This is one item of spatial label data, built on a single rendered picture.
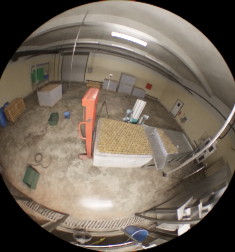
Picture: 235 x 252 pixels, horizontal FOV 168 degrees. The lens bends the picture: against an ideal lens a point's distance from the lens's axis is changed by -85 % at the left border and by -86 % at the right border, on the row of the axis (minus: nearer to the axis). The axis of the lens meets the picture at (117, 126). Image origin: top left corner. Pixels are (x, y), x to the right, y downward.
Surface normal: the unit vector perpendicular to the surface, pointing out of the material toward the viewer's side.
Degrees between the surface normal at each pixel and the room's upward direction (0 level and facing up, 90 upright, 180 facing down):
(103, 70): 90
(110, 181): 0
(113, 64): 90
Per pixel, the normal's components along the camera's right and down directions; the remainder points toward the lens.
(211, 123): -0.96, -0.15
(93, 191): 0.26, -0.72
